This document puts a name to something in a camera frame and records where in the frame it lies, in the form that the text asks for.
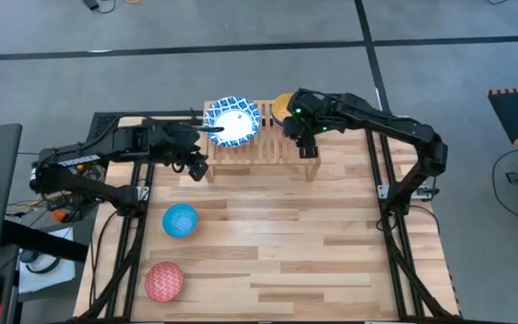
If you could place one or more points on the yellow patterned bowl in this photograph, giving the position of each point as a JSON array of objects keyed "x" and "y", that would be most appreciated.
[{"x": 280, "y": 108}]

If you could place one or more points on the black headphones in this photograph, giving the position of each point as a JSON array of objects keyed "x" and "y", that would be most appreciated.
[{"x": 27, "y": 256}]

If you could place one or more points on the black aluminium table frame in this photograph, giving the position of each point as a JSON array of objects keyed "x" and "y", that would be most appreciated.
[{"x": 128, "y": 114}]

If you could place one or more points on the white paper sheet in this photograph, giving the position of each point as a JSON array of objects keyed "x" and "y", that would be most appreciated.
[{"x": 61, "y": 274}]

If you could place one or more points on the blue patterned white plate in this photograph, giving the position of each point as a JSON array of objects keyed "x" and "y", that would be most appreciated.
[{"x": 234, "y": 123}]

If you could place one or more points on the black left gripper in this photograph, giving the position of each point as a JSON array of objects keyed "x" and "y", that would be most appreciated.
[{"x": 173, "y": 141}]

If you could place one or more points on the black power adapter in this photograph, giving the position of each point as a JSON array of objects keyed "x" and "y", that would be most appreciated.
[{"x": 90, "y": 3}]

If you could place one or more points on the black desk bar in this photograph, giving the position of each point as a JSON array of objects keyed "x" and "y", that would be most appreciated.
[{"x": 43, "y": 240}]

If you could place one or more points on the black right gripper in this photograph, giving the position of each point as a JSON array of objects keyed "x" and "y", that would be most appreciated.
[{"x": 310, "y": 117}]

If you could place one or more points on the slatted wooden shelf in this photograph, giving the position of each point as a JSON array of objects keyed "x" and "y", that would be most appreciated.
[{"x": 268, "y": 153}]

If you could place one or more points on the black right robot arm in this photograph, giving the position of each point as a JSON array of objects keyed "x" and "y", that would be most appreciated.
[{"x": 389, "y": 123}]

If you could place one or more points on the small orange red device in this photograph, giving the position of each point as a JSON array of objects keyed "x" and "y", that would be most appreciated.
[{"x": 59, "y": 216}]

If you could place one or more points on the red herringbone patterned bowl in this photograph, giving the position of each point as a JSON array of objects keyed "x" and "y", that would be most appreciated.
[{"x": 163, "y": 281}]

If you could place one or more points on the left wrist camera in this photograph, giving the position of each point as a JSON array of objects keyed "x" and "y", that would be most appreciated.
[{"x": 199, "y": 171}]

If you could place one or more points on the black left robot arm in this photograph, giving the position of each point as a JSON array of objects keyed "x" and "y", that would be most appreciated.
[{"x": 124, "y": 141}]

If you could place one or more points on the light blue patterned bowl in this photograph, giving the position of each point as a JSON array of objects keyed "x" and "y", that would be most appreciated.
[{"x": 180, "y": 220}]

